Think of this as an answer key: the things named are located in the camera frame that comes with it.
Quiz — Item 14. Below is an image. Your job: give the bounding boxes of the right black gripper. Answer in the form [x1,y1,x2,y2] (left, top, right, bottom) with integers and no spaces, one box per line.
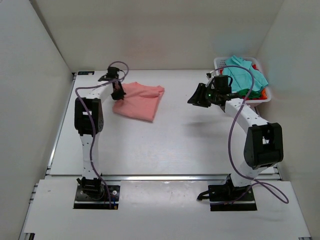
[188,84,219,108]

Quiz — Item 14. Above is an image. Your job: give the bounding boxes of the salmon pink t shirt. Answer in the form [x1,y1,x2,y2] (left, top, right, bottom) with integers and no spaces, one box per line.
[112,82,165,123]

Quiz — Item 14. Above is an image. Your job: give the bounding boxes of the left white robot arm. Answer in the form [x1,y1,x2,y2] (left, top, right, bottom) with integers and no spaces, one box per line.
[74,66,126,181]

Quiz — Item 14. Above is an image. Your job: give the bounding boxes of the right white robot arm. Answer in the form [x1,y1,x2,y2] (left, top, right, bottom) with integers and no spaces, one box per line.
[187,73,284,204]

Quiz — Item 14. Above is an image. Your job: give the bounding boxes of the white plastic basket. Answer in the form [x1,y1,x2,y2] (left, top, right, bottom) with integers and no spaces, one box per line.
[213,56,272,108]

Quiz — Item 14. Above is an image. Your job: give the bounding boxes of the small dark label sticker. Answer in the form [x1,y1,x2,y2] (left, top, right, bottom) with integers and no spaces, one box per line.
[77,71,95,76]

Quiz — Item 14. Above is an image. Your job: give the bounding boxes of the teal t shirt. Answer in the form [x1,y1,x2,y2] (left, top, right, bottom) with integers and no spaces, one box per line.
[222,55,269,92]

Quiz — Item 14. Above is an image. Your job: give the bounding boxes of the green t shirt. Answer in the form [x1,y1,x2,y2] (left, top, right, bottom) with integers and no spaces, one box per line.
[237,88,263,100]

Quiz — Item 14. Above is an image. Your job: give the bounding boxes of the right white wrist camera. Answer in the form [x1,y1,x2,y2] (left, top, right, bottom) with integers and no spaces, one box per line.
[206,70,216,79]

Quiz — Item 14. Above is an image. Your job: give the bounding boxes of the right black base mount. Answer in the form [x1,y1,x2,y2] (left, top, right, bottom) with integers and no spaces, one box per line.
[196,175,258,212]

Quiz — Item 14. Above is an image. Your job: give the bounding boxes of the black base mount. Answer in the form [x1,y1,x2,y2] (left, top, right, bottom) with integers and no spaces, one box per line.
[196,175,258,212]
[73,177,121,210]

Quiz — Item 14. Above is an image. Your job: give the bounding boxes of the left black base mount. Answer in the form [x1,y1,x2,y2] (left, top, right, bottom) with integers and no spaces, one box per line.
[73,177,121,210]

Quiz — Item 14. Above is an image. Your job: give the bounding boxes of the aluminium rail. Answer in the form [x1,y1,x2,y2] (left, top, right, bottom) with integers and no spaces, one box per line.
[45,173,281,181]

